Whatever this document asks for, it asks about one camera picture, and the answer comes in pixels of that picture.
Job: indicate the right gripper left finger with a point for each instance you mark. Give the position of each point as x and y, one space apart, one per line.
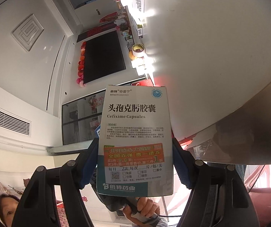
37 206

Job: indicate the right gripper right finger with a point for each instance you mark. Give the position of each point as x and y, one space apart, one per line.
232 204

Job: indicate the green orange cefixime medicine box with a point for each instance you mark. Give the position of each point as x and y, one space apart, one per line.
135 143

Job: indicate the person left hand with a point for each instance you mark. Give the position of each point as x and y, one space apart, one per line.
146 206

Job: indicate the person head dark hair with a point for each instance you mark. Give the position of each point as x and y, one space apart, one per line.
8 206

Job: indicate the red cardboard fruit box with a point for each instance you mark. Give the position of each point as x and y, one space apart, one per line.
144 82

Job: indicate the orange fruit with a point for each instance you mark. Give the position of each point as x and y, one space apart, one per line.
131 56

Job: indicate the white tape roll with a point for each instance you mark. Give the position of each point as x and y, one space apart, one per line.
138 50

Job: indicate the ceiling air vent panel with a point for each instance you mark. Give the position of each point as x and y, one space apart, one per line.
27 32

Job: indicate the wall air conditioner grille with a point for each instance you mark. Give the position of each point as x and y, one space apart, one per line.
14 124

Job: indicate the black wall television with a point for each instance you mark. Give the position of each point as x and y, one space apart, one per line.
103 56

